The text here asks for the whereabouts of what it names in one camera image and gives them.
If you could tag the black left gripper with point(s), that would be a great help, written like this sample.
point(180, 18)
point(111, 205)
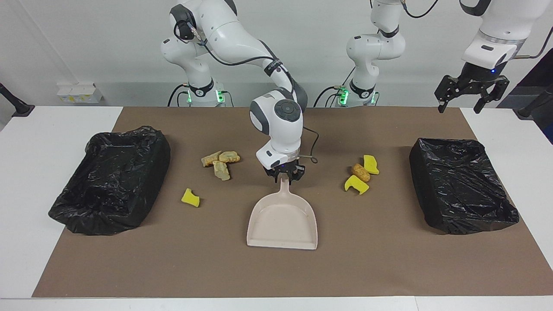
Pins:
point(475, 80)

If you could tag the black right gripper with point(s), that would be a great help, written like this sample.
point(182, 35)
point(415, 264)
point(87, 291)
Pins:
point(285, 168)

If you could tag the beige plastic dustpan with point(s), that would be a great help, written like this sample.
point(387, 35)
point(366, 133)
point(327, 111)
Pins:
point(283, 220)

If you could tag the notched yellow sponge piece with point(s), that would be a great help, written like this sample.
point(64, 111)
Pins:
point(356, 185)

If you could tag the brown cork-like lump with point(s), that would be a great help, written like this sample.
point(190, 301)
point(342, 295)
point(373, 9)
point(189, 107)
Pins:
point(361, 172)

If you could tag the wavy yellow sponge piece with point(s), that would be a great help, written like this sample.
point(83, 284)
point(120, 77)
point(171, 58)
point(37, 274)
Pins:
point(370, 164)

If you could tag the small yellow sponge wedge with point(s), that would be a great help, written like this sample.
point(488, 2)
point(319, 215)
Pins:
point(190, 198)

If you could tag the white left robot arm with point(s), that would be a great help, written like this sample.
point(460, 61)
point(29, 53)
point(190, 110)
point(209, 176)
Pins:
point(376, 47)

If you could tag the black bag-lined bin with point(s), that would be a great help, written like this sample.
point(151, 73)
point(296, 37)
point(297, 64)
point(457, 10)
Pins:
point(108, 181)
point(462, 185)

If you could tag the bread piece top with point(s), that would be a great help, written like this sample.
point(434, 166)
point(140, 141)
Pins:
point(229, 157)

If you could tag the bread piece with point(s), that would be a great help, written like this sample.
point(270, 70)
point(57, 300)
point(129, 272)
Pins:
point(221, 170)
point(211, 158)
point(229, 157)

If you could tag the bread piece lower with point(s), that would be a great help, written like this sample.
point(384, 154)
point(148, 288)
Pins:
point(221, 170)

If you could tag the black stand foot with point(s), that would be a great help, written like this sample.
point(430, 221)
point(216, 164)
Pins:
point(17, 108)
point(535, 103)

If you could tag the bread piece left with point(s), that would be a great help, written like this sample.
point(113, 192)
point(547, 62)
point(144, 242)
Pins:
point(211, 158)

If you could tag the dark blue panel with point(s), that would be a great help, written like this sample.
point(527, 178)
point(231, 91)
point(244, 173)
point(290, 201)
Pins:
point(544, 73)

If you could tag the brown table mat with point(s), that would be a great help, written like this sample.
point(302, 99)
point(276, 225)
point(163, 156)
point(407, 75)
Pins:
point(276, 276)

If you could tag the white box on table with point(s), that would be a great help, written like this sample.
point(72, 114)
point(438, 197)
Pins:
point(80, 93)

